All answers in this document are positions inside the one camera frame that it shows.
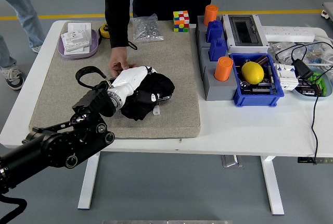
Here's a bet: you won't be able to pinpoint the blue plastic bin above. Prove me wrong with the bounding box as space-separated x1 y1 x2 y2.
228 53 285 108

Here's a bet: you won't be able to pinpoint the clear bag of small parts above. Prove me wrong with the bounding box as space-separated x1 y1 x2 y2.
267 41 326 65

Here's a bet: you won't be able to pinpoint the grey-brown mat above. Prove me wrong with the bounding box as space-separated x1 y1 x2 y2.
28 20 201 141

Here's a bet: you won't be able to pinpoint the yellow lemon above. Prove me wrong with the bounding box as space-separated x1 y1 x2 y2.
241 61 265 84

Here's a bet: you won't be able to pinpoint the white distribution box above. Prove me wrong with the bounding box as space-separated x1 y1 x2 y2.
221 14 270 55

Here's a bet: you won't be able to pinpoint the dark capacitors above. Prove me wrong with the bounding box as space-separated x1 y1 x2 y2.
297 79 323 97

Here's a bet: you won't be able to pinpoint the large white switch plate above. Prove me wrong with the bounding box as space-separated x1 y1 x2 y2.
67 22 93 47

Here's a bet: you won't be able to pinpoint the purple tray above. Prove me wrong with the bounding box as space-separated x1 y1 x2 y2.
57 28 100 60

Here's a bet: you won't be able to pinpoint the green plastic pieces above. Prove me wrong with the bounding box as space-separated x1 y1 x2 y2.
308 72 328 96

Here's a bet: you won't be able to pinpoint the black rag with white print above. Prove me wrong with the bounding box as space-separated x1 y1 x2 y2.
120 70 176 122

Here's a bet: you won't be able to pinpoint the person's right hand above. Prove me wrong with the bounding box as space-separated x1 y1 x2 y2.
107 46 139 78

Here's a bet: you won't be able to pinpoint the black table control panel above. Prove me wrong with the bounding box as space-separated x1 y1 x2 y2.
297 157 333 165

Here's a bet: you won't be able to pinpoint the yellow tape measure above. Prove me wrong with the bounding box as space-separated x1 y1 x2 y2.
98 23 109 38

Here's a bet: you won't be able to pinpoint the black glossy panel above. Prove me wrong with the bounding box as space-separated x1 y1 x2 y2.
155 93 173 103

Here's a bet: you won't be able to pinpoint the white cable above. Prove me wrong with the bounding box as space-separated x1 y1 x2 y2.
313 29 333 70

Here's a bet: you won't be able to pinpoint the white table leg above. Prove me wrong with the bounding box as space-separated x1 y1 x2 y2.
77 152 101 210
260 155 285 216

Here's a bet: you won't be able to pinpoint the clear bag of metal nuts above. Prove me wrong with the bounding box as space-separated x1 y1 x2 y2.
129 13 165 44

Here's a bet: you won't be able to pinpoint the black component board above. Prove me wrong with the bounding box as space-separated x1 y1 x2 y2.
242 79 277 95

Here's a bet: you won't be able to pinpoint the light blue dish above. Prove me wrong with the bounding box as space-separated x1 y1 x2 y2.
291 66 333 102

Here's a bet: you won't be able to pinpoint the blue plastic block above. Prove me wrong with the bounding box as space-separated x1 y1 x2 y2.
209 38 228 62
206 20 224 44

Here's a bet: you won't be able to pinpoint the standing person in jeans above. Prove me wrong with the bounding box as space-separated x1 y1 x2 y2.
0 0 46 91

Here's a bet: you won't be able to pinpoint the grey socket block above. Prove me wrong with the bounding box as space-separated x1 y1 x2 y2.
195 15 227 48
199 46 238 102

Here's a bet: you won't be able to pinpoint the black power adapter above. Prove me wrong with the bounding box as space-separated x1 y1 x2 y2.
291 59 314 80

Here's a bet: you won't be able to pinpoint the brown capacitor cylinder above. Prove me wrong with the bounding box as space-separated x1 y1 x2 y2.
254 55 270 66

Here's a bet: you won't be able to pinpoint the thin white switch plate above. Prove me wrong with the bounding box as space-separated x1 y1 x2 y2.
63 43 91 55

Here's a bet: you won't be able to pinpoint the white socket plate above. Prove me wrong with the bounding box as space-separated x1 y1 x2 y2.
60 30 92 49

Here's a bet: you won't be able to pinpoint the colourful puzzle cube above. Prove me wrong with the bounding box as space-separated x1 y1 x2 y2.
173 10 190 33

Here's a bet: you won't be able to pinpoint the white cart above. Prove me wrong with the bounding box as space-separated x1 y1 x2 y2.
321 2 333 23

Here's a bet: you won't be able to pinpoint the white circuit breaker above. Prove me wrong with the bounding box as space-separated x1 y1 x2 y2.
273 63 300 91

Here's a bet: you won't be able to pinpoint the white power strip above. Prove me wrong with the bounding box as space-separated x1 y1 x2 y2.
261 26 316 43

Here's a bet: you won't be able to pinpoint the black power cord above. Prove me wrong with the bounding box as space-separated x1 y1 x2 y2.
275 41 333 165

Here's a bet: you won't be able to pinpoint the orange cylinder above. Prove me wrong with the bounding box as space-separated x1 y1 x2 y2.
213 56 234 82
203 4 219 27

